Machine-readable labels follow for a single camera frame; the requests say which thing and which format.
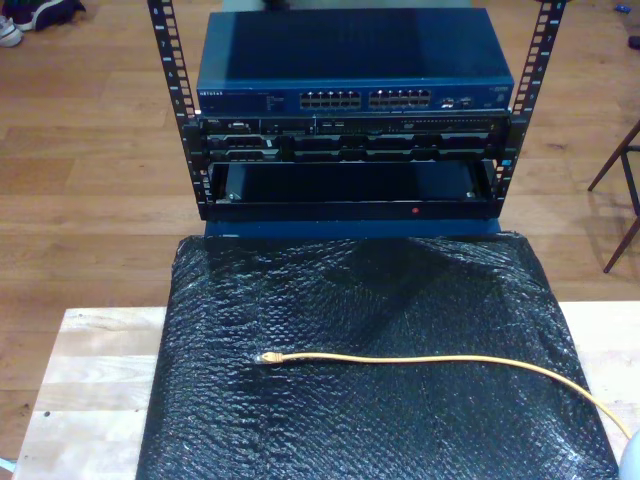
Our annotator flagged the black bubble wrap mat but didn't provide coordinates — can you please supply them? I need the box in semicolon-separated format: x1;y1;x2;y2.
135;230;621;480

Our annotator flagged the brown wooden chair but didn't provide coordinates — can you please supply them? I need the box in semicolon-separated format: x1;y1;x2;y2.
587;117;640;275

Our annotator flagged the white sneaker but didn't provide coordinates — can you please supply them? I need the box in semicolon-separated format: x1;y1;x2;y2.
0;14;25;49

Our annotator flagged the black rack server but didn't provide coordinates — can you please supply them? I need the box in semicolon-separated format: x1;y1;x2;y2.
182;113;524;164

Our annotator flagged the black perforated metal rack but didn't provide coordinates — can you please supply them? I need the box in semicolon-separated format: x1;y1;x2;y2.
146;0;569;221

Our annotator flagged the blue network switch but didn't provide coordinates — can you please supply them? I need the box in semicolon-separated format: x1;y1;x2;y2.
196;8;516;119

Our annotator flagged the dark sneaker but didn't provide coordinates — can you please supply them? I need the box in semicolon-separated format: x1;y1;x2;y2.
14;0;86;32

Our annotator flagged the yellow network cable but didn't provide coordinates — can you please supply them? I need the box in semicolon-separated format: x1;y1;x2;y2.
252;351;632;441

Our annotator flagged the black open rack chassis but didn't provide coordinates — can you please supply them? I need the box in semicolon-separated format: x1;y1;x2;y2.
197;159;511;221

